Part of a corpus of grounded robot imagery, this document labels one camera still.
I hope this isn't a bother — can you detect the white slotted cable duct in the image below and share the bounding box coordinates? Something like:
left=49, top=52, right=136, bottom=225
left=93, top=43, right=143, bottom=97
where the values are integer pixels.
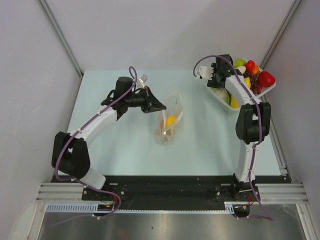
left=46, top=203, right=114, bottom=214

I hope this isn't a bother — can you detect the clear zip top bag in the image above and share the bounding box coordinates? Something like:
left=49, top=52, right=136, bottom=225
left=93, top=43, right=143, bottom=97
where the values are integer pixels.
left=155, top=90, right=184, bottom=145

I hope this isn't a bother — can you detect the white radish toy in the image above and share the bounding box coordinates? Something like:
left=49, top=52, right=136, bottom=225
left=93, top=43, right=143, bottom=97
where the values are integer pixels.
left=235, top=65, right=247, bottom=75

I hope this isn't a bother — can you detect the yellow orange fruit toy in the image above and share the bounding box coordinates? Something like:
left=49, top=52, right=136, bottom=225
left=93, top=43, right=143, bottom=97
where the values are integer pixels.
left=166, top=115, right=176, bottom=128

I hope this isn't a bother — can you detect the white cauliflower toy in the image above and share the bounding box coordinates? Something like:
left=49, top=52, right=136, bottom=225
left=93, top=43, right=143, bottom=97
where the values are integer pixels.
left=211, top=87, right=231, bottom=105

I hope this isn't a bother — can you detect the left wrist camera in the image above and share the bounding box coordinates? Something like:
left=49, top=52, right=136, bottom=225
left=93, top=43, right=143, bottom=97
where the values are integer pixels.
left=136, top=74, right=148, bottom=89

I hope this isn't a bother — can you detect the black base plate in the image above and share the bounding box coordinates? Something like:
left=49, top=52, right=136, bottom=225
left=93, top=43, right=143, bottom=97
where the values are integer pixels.
left=51, top=175, right=292, bottom=211

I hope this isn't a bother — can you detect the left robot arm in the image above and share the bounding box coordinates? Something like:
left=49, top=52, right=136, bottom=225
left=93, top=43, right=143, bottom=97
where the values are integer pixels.
left=51, top=74, right=166, bottom=200

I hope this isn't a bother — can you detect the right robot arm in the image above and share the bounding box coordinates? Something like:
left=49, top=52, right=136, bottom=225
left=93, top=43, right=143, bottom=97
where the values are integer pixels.
left=207, top=54, right=271, bottom=201

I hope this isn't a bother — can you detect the yellow banana bunch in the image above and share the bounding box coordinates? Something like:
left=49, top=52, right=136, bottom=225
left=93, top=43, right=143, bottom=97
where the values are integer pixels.
left=230, top=95, right=239, bottom=109

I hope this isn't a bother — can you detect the dark purple grape bunch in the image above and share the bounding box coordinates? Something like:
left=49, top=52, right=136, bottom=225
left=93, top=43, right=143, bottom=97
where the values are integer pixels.
left=243, top=71, right=263, bottom=95

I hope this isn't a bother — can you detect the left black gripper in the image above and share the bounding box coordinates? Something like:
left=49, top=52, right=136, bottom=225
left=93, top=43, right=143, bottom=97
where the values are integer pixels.
left=125, top=86, right=166, bottom=114

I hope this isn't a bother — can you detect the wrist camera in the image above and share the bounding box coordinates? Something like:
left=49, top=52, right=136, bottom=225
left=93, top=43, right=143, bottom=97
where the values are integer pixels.
left=136, top=74, right=148, bottom=89
left=196, top=66, right=214, bottom=80

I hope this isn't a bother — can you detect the white plastic food basket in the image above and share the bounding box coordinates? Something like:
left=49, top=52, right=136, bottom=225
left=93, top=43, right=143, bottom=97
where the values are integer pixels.
left=206, top=57, right=277, bottom=115

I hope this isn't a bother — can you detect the red bell pepper toy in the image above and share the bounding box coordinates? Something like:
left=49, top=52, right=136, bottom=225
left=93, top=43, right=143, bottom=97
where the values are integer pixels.
left=257, top=71, right=276, bottom=88

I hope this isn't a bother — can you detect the aluminium frame rail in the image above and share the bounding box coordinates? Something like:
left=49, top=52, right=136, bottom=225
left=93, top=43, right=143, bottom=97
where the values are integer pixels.
left=36, top=183, right=309, bottom=204

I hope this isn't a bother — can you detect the yellow pear toy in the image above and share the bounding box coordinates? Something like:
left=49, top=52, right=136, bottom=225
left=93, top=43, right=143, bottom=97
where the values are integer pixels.
left=244, top=77, right=251, bottom=88

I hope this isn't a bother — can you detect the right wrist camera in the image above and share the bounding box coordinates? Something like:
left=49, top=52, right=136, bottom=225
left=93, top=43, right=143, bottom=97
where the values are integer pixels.
left=196, top=66, right=214, bottom=80

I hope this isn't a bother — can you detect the green pear toy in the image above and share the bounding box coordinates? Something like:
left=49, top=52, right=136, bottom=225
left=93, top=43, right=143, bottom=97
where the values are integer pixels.
left=233, top=58, right=247, bottom=68

